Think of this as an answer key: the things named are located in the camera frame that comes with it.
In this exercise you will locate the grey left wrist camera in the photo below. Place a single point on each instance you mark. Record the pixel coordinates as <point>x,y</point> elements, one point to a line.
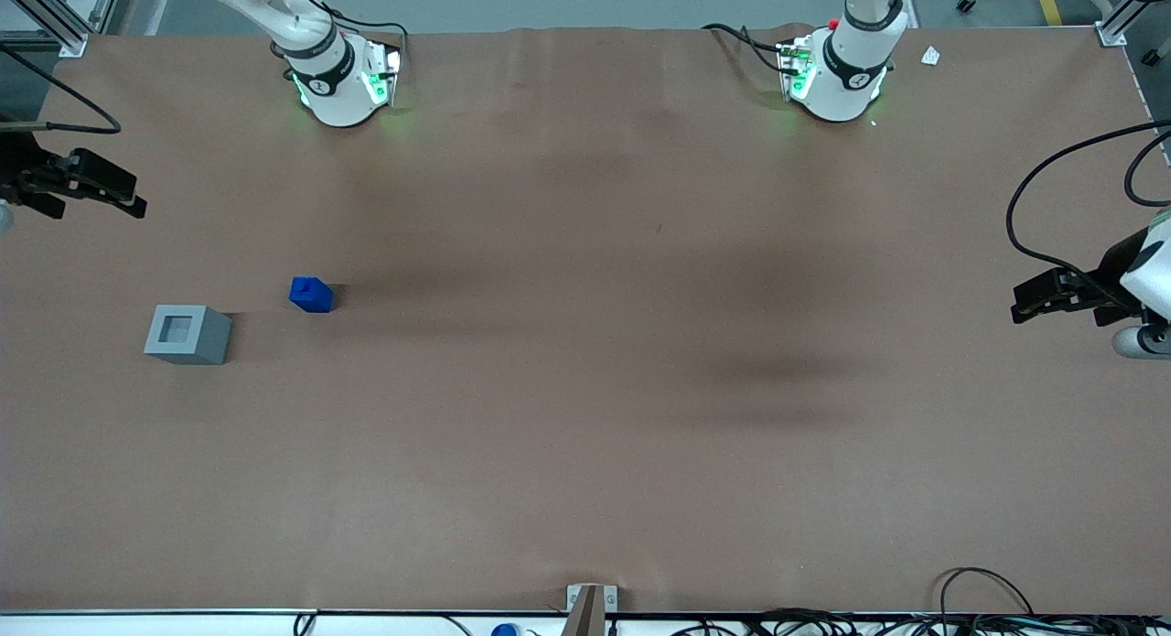
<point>1139,341</point>

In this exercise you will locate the metal table edge bracket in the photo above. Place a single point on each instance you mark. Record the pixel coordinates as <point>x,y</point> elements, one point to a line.
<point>585,609</point>

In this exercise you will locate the brown paper table cover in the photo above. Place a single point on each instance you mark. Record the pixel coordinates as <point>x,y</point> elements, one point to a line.
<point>585,343</point>

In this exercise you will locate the white paper scrap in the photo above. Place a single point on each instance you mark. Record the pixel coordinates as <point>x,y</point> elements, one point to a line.
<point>930,56</point>

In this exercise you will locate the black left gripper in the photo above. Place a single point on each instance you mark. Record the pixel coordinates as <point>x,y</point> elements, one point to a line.
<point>1109,272</point>

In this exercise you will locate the gray square base block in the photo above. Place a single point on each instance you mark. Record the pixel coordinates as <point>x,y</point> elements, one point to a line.
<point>206,343</point>

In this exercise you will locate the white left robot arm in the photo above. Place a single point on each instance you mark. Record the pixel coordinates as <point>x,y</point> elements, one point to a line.
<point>837,96</point>

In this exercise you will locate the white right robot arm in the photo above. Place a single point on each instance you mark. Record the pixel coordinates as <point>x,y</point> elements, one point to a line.
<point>340,101</point>

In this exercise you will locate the aluminium frame post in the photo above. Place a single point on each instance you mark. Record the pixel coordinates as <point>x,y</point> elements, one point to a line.
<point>50,18</point>
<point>1121,23</point>

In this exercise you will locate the blue plastic part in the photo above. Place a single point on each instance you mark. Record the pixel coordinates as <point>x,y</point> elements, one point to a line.
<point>311,295</point>

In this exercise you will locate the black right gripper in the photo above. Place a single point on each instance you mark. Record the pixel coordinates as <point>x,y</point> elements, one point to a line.
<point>18,167</point>

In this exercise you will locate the blue round cap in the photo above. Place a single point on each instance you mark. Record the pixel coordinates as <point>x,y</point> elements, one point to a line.
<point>504,630</point>

